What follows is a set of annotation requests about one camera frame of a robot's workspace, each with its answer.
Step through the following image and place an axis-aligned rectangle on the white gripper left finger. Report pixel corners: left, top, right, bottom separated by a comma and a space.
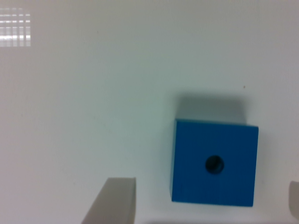
81, 177, 136, 224

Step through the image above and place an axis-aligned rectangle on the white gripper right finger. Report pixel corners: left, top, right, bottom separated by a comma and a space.
289, 181, 299, 218

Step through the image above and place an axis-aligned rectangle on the blue block with hole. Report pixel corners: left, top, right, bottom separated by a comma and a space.
171, 119, 259, 207

